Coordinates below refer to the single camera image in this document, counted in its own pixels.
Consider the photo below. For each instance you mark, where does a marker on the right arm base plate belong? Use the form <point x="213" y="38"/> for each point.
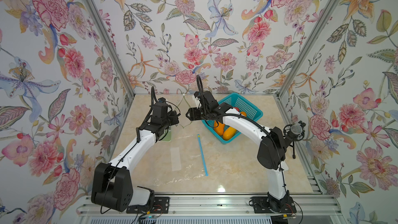
<point x="270" y="205"/>

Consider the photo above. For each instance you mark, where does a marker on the clear green-print zip bag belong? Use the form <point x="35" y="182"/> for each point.
<point x="167" y="136"/>

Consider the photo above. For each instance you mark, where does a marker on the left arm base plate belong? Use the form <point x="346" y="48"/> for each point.
<point x="157" y="205"/>

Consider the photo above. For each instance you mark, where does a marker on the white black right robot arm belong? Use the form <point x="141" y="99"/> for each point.
<point x="271" y="143"/>

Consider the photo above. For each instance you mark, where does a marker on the teal plastic basket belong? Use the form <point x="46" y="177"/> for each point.
<point x="244" y="105"/>

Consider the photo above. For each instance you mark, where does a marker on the clear blue-zipper zip bag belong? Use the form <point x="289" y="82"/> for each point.
<point x="176" y="161"/>

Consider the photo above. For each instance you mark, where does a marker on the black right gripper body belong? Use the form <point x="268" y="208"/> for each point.
<point x="200" y="114"/>

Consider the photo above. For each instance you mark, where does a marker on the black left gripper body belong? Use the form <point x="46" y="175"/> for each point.
<point x="170" y="119"/>

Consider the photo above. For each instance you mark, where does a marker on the black microphone on tripod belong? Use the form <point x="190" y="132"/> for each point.
<point x="294" y="133"/>

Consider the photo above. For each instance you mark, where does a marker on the yellow mango in basket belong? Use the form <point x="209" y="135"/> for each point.
<point x="229" y="133"/>

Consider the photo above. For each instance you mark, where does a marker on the aluminium front rail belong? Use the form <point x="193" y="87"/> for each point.
<point x="219" y="209"/>

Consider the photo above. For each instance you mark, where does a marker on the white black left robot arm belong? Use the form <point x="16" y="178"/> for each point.
<point x="112" y="184"/>

